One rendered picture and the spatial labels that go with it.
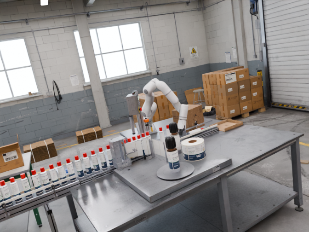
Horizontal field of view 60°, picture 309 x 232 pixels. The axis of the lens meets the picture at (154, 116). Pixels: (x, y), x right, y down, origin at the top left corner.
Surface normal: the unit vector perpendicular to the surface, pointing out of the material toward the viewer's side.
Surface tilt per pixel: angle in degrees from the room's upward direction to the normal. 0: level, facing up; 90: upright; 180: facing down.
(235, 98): 90
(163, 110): 90
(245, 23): 90
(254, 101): 89
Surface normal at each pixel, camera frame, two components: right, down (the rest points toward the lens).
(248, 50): -0.91, 0.25
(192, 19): 0.38, 0.14
